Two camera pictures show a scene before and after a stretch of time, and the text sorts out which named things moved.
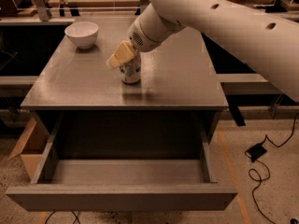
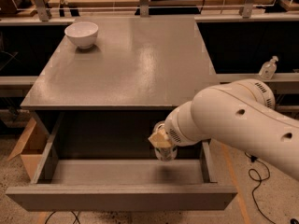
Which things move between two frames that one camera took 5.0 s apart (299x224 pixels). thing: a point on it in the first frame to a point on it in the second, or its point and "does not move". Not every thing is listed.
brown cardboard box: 32,147 does not move
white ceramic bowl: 82,33 does not move
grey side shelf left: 16,86 does not move
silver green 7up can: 131,71 to 166,153
